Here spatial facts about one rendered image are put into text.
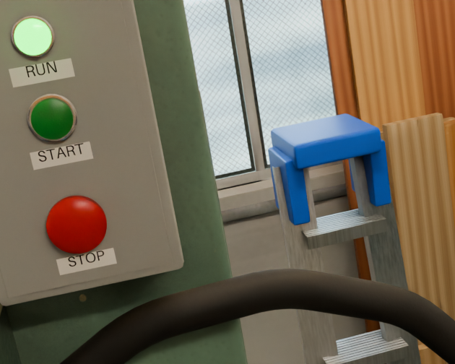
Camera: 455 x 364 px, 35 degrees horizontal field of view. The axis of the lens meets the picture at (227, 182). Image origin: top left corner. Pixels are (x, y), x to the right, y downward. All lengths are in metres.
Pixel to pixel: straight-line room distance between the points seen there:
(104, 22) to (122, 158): 0.07
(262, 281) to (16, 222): 0.14
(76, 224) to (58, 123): 0.05
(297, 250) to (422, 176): 0.58
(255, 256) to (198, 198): 1.63
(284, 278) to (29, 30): 0.20
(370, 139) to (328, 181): 0.80
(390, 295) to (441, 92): 1.57
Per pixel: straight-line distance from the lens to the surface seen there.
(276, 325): 2.18
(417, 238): 1.87
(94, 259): 0.39
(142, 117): 0.37
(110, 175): 0.38
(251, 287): 0.43
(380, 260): 1.39
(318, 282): 0.44
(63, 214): 0.37
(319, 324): 1.38
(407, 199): 1.83
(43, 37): 0.36
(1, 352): 0.44
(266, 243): 2.07
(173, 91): 0.43
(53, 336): 0.48
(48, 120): 0.37
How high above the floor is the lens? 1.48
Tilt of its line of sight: 17 degrees down
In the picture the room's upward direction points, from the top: 10 degrees counter-clockwise
